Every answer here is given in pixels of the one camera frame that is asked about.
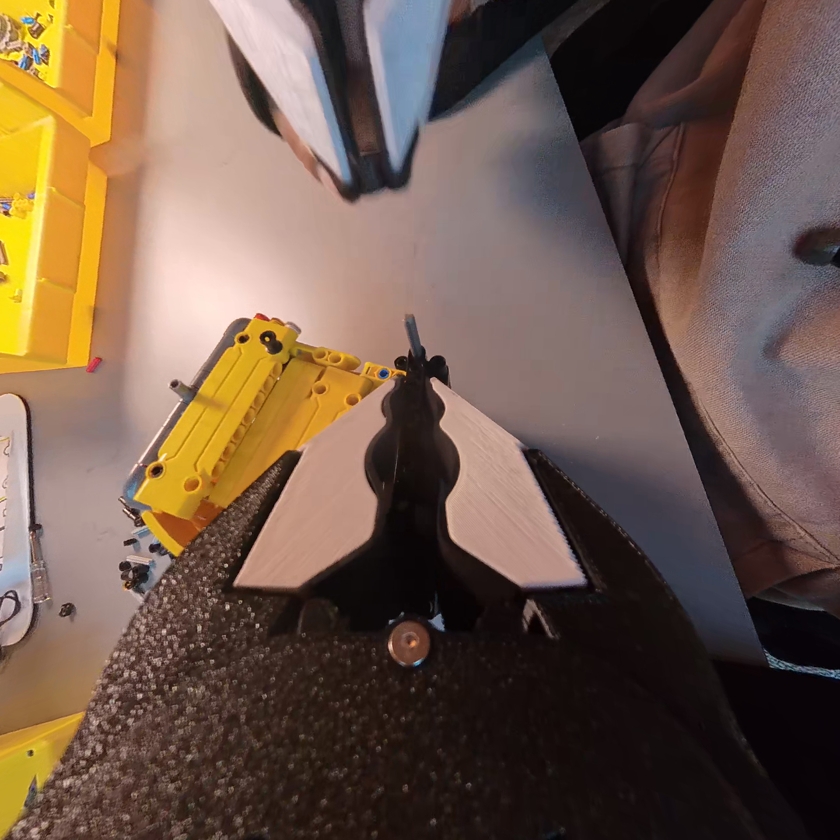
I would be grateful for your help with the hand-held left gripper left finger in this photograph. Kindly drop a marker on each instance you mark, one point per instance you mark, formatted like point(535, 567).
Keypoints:
point(315, 518)

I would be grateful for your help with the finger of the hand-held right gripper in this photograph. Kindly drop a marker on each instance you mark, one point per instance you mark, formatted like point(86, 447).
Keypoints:
point(407, 72)
point(289, 72)

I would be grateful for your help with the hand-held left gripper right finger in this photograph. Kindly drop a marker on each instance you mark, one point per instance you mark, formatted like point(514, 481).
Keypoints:
point(505, 512)

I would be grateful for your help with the yellow block toy model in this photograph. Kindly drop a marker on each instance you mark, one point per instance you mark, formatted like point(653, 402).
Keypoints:
point(262, 420)

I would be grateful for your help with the pile of small block pieces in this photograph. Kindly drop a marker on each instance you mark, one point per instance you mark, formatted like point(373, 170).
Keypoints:
point(141, 564)

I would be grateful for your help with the grey axle rod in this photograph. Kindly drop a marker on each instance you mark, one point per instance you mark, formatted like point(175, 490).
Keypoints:
point(411, 331)

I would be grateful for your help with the grey desk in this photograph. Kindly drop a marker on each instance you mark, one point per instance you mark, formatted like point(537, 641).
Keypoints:
point(492, 262)

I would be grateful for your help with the person's right hand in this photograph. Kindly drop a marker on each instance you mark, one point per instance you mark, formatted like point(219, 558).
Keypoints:
point(305, 164)

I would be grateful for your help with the yellow plastic parts bin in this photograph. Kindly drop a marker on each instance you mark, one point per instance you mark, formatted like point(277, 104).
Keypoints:
point(79, 52)
point(33, 761)
point(59, 262)

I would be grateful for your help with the clear screwdriver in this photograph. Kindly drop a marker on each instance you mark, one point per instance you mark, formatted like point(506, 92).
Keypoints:
point(39, 564)

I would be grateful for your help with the beige hoodie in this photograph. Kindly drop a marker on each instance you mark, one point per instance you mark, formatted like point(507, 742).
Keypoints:
point(722, 328)

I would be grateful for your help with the heap of blue grey pins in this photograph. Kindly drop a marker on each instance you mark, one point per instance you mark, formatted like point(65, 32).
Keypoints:
point(16, 203)

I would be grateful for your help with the white book stand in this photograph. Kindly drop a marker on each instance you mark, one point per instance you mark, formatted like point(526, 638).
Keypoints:
point(16, 420)

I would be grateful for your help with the black clip microphone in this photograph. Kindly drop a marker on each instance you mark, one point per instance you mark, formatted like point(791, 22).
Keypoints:
point(820, 249)

